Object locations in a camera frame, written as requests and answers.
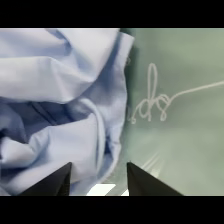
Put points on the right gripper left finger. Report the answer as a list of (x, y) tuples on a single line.
[(55, 183)]

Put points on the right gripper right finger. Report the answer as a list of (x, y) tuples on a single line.
[(145, 183)]

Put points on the light blue shirt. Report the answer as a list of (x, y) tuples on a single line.
[(50, 73)]

